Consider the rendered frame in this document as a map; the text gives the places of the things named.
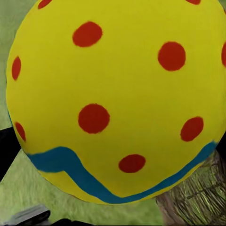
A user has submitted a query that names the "wicker basket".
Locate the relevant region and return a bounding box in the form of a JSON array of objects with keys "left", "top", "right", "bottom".
[{"left": 155, "top": 149, "right": 226, "bottom": 226}]

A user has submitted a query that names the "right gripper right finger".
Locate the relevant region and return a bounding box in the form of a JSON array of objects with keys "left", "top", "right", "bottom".
[{"left": 215, "top": 133, "right": 226, "bottom": 163}]

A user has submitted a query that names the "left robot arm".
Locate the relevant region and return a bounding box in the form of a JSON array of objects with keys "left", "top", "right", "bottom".
[{"left": 0, "top": 203, "right": 94, "bottom": 226}]

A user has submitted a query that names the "easter egg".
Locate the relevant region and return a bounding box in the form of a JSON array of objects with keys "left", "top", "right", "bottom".
[{"left": 6, "top": 0, "right": 226, "bottom": 205}]

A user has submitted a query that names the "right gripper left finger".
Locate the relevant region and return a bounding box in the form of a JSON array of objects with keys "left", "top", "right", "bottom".
[{"left": 0, "top": 127, "right": 22, "bottom": 181}]

